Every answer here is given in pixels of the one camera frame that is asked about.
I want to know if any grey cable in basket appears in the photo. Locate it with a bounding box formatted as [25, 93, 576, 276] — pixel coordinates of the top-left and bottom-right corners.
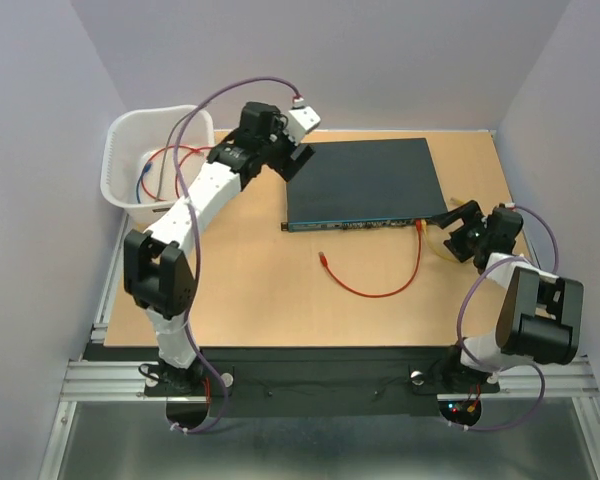
[152, 107, 201, 202]

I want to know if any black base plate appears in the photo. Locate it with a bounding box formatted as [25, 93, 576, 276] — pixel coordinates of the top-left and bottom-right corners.
[81, 345, 500, 429]

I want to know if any aluminium frame rail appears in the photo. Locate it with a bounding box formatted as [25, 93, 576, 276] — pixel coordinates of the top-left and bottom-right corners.
[60, 357, 600, 402]

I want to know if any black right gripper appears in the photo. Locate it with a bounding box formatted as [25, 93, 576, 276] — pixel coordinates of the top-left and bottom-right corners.
[428, 199, 489, 261]

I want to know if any blue cable in basket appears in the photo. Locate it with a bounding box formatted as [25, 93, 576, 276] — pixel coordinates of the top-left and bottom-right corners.
[136, 159, 154, 205]

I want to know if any red patch cable long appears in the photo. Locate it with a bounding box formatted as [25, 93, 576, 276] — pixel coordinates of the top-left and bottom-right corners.
[140, 145, 211, 202]

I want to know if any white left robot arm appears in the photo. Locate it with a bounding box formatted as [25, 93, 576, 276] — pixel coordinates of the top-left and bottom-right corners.
[123, 96, 320, 394]

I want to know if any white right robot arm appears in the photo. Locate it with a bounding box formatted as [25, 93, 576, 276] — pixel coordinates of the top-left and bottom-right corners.
[428, 200, 584, 392]

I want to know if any dark blue network switch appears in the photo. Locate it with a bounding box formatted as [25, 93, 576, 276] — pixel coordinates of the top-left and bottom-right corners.
[281, 138, 447, 233]

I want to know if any white plastic basket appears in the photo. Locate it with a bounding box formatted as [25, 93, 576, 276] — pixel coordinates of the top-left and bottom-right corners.
[100, 105, 194, 225]

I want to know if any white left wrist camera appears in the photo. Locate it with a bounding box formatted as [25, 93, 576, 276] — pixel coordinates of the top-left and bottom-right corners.
[285, 96, 321, 144]

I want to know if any red cable in basket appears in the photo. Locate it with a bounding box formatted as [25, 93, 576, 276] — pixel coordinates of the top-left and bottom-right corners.
[140, 143, 214, 204]

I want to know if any red patch cable looped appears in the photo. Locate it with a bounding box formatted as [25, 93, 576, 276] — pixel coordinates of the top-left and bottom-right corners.
[317, 219, 427, 300]

